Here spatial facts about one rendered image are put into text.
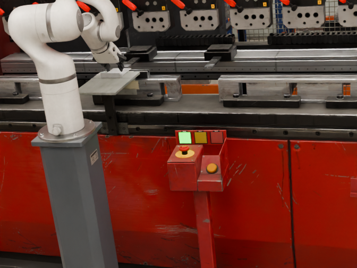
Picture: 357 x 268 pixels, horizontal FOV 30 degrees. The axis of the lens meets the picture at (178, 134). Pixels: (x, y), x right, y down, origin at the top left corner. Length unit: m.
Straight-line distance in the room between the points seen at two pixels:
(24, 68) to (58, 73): 1.23
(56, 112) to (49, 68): 0.15
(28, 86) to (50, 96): 0.90
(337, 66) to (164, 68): 0.76
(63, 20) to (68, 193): 0.57
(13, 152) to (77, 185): 0.90
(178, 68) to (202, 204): 0.72
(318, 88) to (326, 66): 0.26
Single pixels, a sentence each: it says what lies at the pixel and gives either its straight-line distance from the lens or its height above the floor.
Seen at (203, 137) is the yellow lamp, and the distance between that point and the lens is 2.53.
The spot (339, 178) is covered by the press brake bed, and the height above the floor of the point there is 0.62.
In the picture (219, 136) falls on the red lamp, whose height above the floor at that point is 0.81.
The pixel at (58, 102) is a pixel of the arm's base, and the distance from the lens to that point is 2.14.
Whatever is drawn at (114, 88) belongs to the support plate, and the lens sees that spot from 2.61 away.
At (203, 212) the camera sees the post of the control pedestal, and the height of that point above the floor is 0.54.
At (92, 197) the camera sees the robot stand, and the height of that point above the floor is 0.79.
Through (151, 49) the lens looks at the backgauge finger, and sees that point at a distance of 3.03.
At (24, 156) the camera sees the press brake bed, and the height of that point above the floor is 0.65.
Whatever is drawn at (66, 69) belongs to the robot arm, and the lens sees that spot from 2.12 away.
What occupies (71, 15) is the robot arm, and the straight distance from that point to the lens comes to 2.07.
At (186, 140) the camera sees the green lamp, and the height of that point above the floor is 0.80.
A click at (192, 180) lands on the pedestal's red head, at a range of 2.45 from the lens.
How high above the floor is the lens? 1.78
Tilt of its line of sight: 22 degrees down
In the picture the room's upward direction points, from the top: 6 degrees counter-clockwise
